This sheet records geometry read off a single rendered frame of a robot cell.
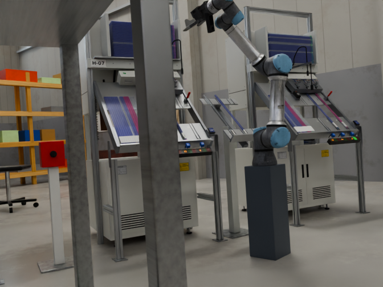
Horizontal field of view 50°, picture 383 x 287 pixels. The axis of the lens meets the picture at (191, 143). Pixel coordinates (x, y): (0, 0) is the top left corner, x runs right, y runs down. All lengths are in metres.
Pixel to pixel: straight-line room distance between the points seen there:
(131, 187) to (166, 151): 2.60
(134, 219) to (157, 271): 2.63
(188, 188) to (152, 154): 2.78
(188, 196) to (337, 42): 3.94
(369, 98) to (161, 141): 5.81
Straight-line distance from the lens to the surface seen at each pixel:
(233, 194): 3.11
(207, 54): 7.69
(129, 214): 2.99
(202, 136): 2.89
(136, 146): 2.65
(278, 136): 2.33
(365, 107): 6.15
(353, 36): 6.33
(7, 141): 9.21
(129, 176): 2.97
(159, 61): 0.38
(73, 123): 0.78
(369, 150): 6.15
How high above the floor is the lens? 0.73
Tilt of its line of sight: level
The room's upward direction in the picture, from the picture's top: 4 degrees counter-clockwise
